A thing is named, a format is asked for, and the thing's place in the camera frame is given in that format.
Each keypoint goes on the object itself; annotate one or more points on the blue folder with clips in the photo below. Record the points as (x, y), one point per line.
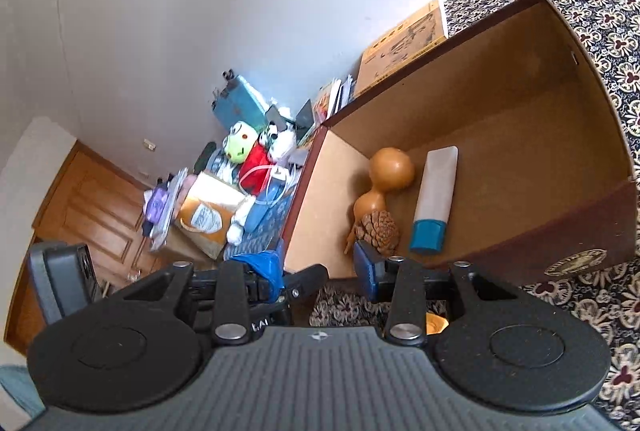
(240, 103)

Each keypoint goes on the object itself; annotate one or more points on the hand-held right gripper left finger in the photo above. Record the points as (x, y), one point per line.
(262, 268)

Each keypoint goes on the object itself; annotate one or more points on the white tube with blue cap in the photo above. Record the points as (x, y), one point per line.
(435, 196)

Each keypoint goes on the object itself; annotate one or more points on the grey phone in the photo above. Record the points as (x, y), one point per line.
(305, 116)

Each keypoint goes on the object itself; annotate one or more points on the brown cardboard box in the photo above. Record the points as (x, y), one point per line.
(525, 151)

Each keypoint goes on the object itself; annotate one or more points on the white charger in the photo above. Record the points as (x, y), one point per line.
(279, 176)

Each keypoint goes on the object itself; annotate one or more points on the purple packet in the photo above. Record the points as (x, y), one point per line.
(160, 201)

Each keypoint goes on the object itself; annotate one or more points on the wall switch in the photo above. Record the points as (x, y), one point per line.
(149, 144)

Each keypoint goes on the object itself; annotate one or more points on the wooden door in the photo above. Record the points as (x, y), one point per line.
(85, 211)

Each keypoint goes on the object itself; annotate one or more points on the light blue cloth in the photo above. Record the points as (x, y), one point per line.
(15, 391)

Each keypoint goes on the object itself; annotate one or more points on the green frog plush toy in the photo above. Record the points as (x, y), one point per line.
(239, 146)

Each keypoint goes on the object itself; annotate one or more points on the orange and white paper bag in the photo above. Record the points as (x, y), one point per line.
(207, 211)

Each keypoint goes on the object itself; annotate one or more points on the black phone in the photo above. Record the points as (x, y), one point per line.
(274, 116)

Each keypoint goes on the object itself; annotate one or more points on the white rolled sock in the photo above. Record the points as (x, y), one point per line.
(239, 223)

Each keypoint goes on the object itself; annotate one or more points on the yellow book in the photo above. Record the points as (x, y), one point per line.
(400, 46)

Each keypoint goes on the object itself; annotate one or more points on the blue pencil case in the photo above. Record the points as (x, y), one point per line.
(260, 206)

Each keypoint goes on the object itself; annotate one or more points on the stack of books with phone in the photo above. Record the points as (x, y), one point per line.
(325, 103)

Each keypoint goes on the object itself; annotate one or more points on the brown pine cone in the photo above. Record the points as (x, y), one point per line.
(377, 231)

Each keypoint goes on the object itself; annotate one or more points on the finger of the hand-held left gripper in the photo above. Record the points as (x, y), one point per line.
(306, 280)

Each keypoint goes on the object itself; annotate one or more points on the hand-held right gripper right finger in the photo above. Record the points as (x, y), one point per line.
(367, 271)

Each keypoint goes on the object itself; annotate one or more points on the brown gourd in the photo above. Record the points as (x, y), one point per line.
(392, 166)

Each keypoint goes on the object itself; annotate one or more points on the panda plush toy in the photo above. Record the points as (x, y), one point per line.
(277, 138)

